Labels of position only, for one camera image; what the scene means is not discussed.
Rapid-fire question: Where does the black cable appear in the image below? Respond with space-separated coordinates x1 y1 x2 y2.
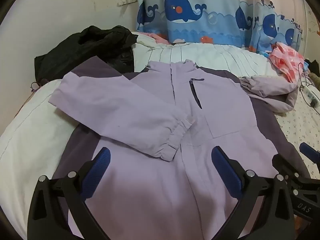
297 62 320 117

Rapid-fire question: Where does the dark object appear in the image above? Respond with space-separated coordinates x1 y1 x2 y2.
304 59 320 74

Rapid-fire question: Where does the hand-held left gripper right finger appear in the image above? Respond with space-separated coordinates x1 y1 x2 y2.
211 145 295 240

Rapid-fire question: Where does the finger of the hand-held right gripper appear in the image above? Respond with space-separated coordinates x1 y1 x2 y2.
299 142 320 170
272 154 304 180

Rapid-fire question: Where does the white quilt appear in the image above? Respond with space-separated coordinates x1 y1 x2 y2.
0 31 278 239

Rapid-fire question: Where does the pink red patterned cloth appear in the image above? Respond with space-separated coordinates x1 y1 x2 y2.
269 42 306 83

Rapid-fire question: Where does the purple two-tone jacket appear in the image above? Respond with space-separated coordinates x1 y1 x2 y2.
48 56 310 240

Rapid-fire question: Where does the black garment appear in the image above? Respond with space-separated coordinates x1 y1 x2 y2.
34 25 137 85

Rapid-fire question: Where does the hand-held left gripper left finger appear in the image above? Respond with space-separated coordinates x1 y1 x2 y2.
27 147 111 240

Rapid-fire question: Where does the whale print curtain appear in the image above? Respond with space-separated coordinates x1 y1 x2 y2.
136 0 308 53

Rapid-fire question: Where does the brown plush toy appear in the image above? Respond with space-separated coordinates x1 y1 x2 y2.
308 72 320 88

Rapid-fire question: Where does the floral bed sheet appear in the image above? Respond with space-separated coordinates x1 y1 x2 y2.
274 75 320 179

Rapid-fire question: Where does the white power strip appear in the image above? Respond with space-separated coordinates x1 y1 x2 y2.
300 86 319 107

